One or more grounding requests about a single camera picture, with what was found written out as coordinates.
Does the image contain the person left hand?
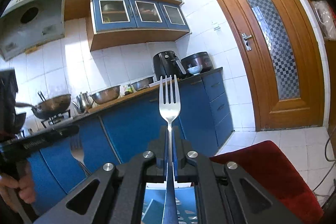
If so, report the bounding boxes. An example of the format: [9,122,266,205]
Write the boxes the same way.
[1,161,36,213]

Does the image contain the light blue utensil box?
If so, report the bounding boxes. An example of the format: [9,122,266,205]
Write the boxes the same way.
[141,186,199,224]

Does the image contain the black wok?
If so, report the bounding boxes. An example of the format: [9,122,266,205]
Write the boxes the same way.
[15,91,71,119]

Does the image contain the red floral table cloth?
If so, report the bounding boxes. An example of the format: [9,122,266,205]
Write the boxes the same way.
[210,140,323,223]

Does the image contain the steel kettle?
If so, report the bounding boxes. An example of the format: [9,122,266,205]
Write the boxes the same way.
[72,92,93,114]

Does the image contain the steel mixing bowl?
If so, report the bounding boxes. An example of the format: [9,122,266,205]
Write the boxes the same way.
[91,85,120,105]

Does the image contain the small steel bowl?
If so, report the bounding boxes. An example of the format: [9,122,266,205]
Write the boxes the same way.
[131,76,154,91]

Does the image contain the white bowl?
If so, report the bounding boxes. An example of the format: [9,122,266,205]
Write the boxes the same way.
[187,65,203,76]

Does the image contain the range hood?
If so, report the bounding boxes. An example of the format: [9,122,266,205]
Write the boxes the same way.
[1,0,65,61]

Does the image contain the black rice cooker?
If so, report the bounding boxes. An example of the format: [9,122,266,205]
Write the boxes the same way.
[181,52,214,73]

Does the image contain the black air fryer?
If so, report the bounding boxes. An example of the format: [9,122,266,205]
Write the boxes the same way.
[153,51,187,81]

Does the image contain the wooden door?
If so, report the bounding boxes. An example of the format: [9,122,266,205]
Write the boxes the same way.
[217,0,325,131]

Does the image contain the white plastic bag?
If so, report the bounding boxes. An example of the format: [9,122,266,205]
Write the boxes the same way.
[311,0,335,40]

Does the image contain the grey cables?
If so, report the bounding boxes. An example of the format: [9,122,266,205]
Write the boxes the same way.
[312,126,336,193]

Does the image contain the blue wall cabinet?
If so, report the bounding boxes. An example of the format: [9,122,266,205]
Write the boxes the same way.
[86,0,190,51]

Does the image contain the silver door handle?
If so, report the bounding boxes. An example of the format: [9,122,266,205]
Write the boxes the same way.
[241,33,253,51]

